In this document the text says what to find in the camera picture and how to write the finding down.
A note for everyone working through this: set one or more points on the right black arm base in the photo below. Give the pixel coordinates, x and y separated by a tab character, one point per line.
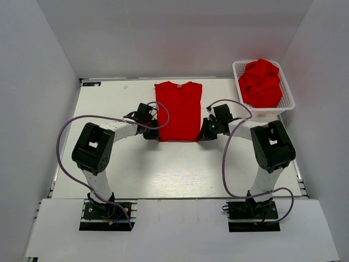
243	217

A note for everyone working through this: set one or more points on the blue table label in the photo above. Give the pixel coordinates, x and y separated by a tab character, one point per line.
91	84

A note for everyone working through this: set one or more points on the red t shirt pile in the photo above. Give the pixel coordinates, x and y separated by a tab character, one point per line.
260	84

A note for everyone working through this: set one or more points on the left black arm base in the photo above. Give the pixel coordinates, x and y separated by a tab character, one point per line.
94	218

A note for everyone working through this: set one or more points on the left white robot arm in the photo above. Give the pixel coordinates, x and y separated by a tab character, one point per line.
93	149

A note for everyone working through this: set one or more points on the white plastic basket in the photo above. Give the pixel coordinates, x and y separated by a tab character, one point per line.
285	104

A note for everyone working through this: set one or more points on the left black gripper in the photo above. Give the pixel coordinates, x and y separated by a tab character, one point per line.
151	134

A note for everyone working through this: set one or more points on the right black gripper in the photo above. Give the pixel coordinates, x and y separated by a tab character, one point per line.
205	134

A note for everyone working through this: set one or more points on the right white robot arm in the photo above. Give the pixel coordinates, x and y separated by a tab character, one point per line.
273	150

